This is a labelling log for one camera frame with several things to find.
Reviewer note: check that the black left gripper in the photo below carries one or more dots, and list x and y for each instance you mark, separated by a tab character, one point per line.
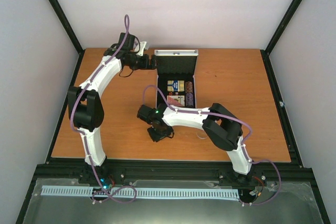
145	64

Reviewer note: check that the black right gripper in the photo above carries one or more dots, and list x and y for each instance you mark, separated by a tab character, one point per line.
156	138

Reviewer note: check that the aluminium poker case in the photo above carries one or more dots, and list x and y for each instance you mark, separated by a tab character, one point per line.
175	64

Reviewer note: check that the blue texas holdem card deck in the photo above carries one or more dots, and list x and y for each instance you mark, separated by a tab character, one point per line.
175	86

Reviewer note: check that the red playing card deck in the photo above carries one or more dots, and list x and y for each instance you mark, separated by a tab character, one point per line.
176	100

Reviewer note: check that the brown black poker chip stack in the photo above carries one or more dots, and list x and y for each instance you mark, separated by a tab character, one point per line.
189	87

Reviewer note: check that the clear round tube lid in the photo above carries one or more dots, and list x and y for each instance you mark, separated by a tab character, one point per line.
202	135

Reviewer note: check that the purple poker chip tube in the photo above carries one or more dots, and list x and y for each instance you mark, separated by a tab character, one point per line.
189	100

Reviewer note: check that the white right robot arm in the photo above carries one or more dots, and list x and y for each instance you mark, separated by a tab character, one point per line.
226	132

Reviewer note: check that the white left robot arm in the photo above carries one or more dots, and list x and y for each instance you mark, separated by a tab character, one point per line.
85	108

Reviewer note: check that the light blue cable duct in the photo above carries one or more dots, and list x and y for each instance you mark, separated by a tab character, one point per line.
142	193

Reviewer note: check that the black front frame rail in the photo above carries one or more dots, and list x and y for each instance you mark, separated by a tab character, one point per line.
123	171

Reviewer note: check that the black aluminium frame rail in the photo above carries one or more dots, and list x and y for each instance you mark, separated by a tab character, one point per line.
66	25

